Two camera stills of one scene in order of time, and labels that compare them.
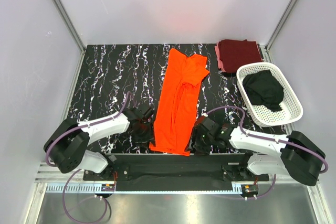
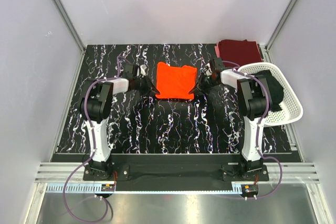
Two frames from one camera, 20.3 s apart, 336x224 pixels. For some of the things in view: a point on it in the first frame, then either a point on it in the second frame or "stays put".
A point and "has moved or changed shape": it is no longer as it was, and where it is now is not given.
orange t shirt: x=176 y=105 has moved or changed shape
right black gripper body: x=202 y=143 -> x=206 y=82
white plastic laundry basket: x=292 y=109 stays put
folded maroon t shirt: x=234 y=53 stays put
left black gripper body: x=145 y=134 -> x=143 y=85
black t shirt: x=262 y=88 stays put
